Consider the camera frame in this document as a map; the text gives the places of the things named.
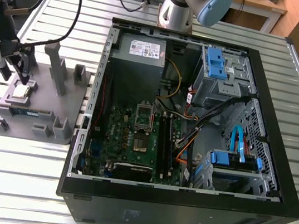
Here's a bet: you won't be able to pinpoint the black RAM slot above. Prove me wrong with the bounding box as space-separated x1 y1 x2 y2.
155 113 173 178
158 114 177 178
153 113 170 177

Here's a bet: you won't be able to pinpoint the black PC case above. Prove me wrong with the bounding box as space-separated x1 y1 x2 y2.
52 11 299 224

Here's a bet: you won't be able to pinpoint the blue flat wire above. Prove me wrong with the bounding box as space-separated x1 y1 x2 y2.
227 123 251 164

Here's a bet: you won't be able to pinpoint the black camera cable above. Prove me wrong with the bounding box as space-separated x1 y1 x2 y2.
18 0 84 53

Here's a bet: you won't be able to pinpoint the CPU socket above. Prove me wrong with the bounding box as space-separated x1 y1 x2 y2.
131 129 153 154

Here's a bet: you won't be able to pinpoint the black graphics card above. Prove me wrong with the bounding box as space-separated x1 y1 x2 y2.
110 160 155 184

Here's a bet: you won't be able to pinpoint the blue plastic drive carrier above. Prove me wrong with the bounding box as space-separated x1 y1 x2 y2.
203 46 232 81

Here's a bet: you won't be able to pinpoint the grey parts rack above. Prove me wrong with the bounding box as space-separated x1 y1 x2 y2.
0 32 100 149

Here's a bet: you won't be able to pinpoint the grey power supply unit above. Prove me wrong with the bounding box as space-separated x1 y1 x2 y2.
102 31 169 113

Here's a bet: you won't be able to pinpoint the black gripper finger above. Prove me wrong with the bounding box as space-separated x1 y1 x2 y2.
0 50 24 84
12 42 36 86

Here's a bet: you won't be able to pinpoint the black and white wires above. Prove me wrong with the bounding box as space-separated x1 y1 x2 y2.
153 95 201 123

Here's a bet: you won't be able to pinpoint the grey metal disk bay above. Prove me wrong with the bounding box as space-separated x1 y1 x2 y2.
188 147 287 202

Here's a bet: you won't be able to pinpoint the orange wire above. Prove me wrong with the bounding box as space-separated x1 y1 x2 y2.
174 142 199 168

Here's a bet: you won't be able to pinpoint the grey metal drive cage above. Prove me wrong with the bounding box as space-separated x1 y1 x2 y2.
189 42 264 115

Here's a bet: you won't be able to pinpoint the silver CPU green edge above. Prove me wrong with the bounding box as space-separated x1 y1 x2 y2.
12 82 33 101

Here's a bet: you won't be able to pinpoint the hard disk in blue carrier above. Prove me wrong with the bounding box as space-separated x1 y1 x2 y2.
207 149 263 175

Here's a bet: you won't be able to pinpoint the green motherboard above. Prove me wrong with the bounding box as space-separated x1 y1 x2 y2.
81 100 194 190

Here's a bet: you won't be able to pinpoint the thin red wire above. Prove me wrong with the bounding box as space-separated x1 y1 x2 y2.
92 71 115 129

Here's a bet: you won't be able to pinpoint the blue plastic cage latch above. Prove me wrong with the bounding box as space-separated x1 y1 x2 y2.
189 158 208 189

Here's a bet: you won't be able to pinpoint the yellow wire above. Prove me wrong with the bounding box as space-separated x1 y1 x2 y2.
158 57 186 102

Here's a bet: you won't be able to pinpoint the wooden desk white frame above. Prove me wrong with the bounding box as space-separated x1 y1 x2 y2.
226 0 290 37

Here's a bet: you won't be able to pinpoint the black sleeved wire bundle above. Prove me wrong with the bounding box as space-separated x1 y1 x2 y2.
175 86 252 158

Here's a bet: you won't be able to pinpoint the white rating label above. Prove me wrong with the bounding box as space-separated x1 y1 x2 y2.
128 39 164 61

